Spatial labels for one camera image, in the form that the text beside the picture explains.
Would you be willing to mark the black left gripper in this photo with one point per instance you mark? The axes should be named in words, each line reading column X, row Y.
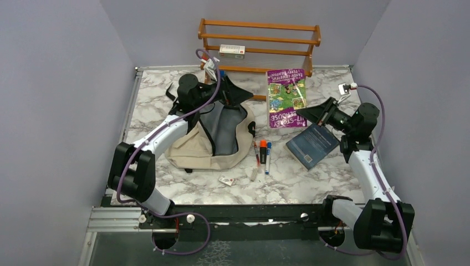
column 230, row 94

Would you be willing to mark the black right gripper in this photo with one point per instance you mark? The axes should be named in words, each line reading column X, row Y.
column 320, row 114

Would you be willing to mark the blue-grey book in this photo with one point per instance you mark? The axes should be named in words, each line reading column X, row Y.
column 312, row 145

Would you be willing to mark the beige canvas backpack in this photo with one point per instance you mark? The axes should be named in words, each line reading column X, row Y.
column 220, row 139

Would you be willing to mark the purple storey treehouse book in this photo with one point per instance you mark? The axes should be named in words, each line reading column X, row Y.
column 286, row 93

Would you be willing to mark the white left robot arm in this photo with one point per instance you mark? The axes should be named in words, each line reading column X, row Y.
column 132, row 171

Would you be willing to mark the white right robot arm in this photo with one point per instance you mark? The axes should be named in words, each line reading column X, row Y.
column 384, row 223

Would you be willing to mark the white and grey box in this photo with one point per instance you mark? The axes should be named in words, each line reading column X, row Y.
column 232, row 51

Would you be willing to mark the orange highlighter marker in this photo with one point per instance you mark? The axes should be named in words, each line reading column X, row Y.
column 263, row 152

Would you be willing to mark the blue whiteboard marker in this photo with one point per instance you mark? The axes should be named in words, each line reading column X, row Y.
column 268, row 156

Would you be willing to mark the orange wooden shelf rack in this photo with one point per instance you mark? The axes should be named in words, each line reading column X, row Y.
column 267, row 46

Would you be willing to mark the red pen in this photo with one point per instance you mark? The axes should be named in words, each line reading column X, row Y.
column 256, row 151

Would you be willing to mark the small white eraser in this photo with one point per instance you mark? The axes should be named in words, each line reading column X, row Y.
column 226, row 180

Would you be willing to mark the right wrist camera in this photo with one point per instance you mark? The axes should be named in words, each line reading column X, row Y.
column 345, row 90

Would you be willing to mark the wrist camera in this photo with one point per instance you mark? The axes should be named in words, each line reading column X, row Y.
column 210, row 67
column 345, row 90

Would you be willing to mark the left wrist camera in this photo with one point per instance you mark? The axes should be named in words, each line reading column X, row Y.
column 210, row 67

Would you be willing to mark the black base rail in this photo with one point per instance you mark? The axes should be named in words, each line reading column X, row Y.
column 245, row 222

